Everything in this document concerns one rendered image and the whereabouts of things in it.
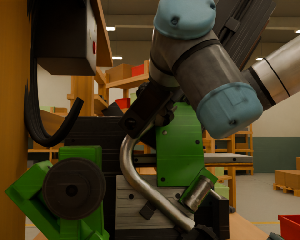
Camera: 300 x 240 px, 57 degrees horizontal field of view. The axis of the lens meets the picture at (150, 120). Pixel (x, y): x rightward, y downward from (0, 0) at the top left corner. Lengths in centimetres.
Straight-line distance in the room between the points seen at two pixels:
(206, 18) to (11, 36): 32
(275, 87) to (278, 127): 1022
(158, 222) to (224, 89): 41
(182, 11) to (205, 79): 9
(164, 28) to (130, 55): 962
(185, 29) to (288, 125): 1053
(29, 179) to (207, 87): 25
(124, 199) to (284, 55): 44
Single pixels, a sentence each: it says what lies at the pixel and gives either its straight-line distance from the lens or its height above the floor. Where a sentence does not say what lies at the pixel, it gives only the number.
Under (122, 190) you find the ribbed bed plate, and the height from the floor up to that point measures 106.
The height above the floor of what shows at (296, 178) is 37.
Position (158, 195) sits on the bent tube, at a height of 106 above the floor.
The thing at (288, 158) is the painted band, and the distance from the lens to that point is 1083.
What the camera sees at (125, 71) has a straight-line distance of 456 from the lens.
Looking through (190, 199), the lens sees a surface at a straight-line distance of 63.
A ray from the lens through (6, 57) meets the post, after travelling 51.
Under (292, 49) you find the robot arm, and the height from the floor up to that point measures 131.
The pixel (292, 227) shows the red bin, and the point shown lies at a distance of 104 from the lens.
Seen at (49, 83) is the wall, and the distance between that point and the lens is 1022.
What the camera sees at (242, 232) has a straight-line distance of 94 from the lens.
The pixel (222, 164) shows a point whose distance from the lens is 82.
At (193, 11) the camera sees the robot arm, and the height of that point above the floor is 133.
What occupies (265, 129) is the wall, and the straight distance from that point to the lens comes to 1048.
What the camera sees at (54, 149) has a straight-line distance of 936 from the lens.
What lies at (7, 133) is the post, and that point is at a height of 119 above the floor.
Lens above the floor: 118
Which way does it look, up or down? 4 degrees up
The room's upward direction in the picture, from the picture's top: straight up
